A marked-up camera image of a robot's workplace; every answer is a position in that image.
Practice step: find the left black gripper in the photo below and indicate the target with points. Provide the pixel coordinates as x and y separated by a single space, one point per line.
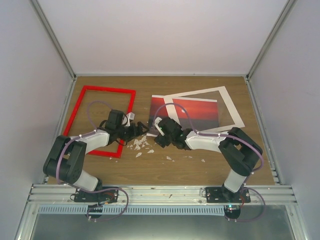
135 133

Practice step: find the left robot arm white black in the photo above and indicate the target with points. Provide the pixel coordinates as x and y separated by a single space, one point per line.
66 158

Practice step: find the aluminium rail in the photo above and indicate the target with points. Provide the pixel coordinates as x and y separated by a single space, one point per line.
165 195

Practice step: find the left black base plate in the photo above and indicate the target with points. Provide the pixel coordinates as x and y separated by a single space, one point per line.
104 197

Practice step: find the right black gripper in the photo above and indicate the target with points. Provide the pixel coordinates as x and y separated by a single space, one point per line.
161 141

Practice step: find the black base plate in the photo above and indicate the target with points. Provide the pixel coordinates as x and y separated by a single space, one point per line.
104 197
220 194

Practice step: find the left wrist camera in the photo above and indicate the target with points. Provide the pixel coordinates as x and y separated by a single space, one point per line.
130 117

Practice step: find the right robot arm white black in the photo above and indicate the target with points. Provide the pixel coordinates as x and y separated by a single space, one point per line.
238 149

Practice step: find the white debris pile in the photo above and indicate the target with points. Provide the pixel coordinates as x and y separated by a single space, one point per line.
140 146

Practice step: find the red picture frame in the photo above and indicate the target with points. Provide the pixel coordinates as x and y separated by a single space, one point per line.
74 112

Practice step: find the sunset photo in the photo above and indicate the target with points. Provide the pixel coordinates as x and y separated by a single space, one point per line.
202 114

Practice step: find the white mat board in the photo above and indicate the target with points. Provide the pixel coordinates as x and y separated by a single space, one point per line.
228 114

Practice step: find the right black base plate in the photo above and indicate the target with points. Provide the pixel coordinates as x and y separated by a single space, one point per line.
220 194

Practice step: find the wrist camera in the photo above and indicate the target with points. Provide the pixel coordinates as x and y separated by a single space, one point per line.
130 117
156 125

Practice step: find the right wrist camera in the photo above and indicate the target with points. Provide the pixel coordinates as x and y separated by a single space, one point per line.
156 125

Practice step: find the grey slotted cable duct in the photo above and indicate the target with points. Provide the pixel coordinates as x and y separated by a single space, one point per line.
133 210

